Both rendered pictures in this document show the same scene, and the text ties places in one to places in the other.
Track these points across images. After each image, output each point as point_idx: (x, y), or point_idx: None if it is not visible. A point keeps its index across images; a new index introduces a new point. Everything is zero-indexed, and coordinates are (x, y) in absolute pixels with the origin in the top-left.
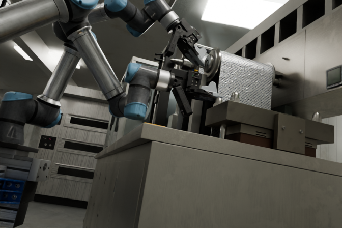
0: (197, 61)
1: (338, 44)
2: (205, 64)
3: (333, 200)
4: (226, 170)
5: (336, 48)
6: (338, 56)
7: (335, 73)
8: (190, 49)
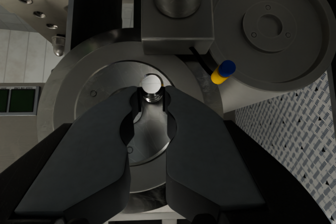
0: (122, 99)
1: (13, 152)
2: (151, 109)
3: None
4: None
5: (16, 146)
6: (15, 131)
7: (18, 104)
8: (52, 217)
